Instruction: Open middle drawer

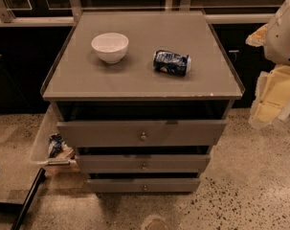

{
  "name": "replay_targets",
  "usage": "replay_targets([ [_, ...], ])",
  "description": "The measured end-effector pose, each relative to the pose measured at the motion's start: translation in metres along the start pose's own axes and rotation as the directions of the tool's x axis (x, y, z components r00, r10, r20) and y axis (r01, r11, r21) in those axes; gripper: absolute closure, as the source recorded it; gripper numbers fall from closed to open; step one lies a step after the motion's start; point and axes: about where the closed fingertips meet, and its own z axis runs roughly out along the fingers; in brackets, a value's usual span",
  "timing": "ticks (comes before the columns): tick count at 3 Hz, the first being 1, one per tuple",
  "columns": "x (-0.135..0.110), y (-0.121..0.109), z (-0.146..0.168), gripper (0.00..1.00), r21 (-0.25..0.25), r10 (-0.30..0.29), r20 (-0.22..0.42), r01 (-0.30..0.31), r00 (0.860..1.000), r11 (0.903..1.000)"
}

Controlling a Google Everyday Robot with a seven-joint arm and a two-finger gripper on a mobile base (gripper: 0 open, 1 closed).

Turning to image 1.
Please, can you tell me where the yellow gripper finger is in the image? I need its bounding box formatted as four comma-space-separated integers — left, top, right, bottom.
246, 24, 268, 47

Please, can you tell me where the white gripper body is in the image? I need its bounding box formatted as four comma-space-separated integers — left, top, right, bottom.
249, 64, 290, 128

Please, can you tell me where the grey drawer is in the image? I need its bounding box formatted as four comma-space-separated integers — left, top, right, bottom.
76, 154, 211, 173
56, 120, 226, 148
87, 178, 200, 193

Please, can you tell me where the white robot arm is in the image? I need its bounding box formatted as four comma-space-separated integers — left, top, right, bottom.
246, 0, 290, 128

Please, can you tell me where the grey drawer cabinet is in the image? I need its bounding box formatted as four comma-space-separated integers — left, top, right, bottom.
42, 11, 243, 181

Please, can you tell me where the grey top drawer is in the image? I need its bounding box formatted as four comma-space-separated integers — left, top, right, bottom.
56, 120, 226, 148

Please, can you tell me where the grey bottom drawer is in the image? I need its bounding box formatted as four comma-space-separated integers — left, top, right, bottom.
87, 178, 200, 193

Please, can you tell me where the crushed blue soda can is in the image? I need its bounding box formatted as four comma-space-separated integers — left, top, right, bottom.
153, 50, 190, 77

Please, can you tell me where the white ceramic bowl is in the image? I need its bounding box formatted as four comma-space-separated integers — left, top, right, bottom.
91, 33, 129, 64

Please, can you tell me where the blue snack bag in bin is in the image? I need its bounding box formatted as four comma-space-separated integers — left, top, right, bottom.
49, 133, 63, 158

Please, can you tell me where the clear plastic bin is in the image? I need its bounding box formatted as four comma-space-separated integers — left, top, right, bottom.
31, 106, 78, 174

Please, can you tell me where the black bar on floor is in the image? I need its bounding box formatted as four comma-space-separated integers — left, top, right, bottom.
11, 168, 46, 230

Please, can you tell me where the metal window frame rail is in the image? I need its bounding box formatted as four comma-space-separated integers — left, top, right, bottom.
0, 0, 285, 26

